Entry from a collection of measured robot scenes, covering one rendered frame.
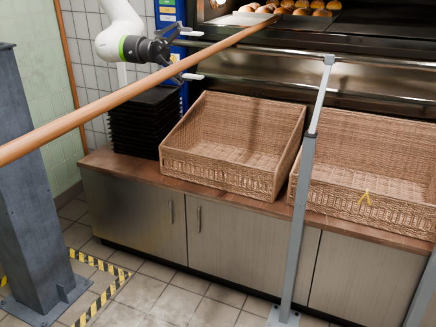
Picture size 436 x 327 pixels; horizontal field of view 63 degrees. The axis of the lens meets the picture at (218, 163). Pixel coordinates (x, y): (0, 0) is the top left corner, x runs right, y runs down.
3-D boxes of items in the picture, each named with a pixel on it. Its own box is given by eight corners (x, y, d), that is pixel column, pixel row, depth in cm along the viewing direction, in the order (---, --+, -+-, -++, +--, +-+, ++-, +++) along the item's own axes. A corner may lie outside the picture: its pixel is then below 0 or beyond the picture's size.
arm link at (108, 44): (95, 67, 129) (82, 39, 121) (113, 48, 136) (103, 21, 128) (127, 71, 124) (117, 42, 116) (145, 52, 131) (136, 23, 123)
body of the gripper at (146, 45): (150, 35, 122) (173, 37, 119) (152, 60, 126) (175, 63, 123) (137, 39, 116) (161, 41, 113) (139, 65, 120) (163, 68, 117)
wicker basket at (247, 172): (204, 135, 206) (204, 88, 192) (302, 155, 186) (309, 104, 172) (157, 174, 168) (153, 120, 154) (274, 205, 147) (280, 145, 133)
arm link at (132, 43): (122, 65, 121) (119, 37, 117) (142, 58, 130) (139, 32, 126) (137, 67, 119) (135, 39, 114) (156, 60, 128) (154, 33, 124)
